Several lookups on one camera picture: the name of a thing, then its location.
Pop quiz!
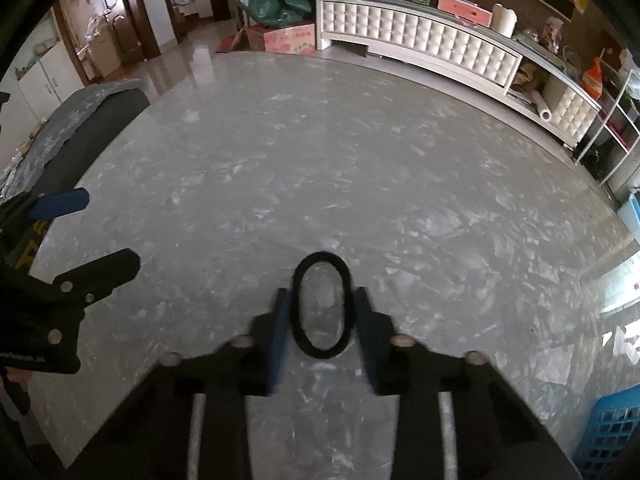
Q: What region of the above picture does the blue plastic laundry basket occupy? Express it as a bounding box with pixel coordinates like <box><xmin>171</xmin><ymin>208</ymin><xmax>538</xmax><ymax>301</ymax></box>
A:
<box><xmin>572</xmin><ymin>392</ymin><xmax>640</xmax><ymax>480</ymax></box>

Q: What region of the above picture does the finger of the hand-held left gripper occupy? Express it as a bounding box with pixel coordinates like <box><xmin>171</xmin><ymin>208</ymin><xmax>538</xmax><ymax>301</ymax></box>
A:
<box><xmin>47</xmin><ymin>248</ymin><xmax>142</xmax><ymax>311</ymax></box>
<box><xmin>0</xmin><ymin>187</ymin><xmax>91</xmax><ymax>233</ymax></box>

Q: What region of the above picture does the person's left hand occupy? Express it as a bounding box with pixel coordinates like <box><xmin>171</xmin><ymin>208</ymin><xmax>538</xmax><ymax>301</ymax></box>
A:
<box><xmin>0</xmin><ymin>365</ymin><xmax>33</xmax><ymax>387</ymax></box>

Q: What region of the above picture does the cream paper roll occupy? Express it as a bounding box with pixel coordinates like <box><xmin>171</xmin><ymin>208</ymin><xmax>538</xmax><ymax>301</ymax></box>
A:
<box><xmin>491</xmin><ymin>4</ymin><xmax>517</xmax><ymax>38</ymax></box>

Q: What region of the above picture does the orange bag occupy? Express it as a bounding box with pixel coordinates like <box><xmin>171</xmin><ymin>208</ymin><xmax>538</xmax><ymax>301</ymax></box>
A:
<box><xmin>582</xmin><ymin>57</ymin><xmax>604</xmax><ymax>92</ymax></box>

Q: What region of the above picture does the light blue plastic box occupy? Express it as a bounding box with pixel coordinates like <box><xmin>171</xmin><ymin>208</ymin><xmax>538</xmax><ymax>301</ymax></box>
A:
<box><xmin>616</xmin><ymin>195</ymin><xmax>640</xmax><ymax>243</ymax></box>

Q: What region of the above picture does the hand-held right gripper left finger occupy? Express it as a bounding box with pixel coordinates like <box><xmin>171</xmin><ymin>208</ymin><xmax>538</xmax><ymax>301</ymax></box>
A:
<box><xmin>65</xmin><ymin>287</ymin><xmax>293</xmax><ymax>480</ymax></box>

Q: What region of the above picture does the pink flat box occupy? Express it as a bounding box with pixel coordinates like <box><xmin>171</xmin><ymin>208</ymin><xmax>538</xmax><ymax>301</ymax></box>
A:
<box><xmin>437</xmin><ymin>0</ymin><xmax>493</xmax><ymax>28</ymax></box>

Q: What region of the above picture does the black hair tie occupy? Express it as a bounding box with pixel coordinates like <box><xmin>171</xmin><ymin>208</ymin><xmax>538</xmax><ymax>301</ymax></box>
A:
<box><xmin>290</xmin><ymin>251</ymin><xmax>357</xmax><ymax>359</ymax></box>

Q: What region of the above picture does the white paper towel roll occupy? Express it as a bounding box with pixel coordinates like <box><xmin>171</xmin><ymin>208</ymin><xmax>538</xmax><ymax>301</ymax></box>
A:
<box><xmin>536</xmin><ymin>91</ymin><xmax>556</xmax><ymax>123</ymax></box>

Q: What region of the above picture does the printed cardboard box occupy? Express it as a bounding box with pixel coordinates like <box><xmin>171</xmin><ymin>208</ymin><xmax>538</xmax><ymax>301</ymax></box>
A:
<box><xmin>246</xmin><ymin>22</ymin><xmax>317</xmax><ymax>56</ymax></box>

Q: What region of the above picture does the white tufted cabinet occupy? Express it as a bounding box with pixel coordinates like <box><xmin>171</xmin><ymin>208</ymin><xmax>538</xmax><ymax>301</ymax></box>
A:
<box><xmin>315</xmin><ymin>0</ymin><xmax>603</xmax><ymax>148</ymax></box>

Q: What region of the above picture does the brown wooden door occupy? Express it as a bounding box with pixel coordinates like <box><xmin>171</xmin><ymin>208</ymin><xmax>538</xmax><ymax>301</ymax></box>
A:
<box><xmin>112</xmin><ymin>0</ymin><xmax>163</xmax><ymax>61</ymax></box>

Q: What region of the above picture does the metal shelf rack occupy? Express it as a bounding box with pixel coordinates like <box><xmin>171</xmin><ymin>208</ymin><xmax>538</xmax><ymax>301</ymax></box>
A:
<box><xmin>572</xmin><ymin>62</ymin><xmax>640</xmax><ymax>186</ymax></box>

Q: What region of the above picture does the white cupboard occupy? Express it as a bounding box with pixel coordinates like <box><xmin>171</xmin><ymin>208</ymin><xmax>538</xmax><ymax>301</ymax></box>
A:
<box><xmin>15</xmin><ymin>40</ymin><xmax>83</xmax><ymax>126</ymax></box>

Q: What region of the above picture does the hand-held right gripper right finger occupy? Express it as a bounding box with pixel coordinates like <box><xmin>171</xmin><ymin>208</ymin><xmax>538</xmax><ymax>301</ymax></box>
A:
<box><xmin>352</xmin><ymin>287</ymin><xmax>583</xmax><ymax>480</ymax></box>

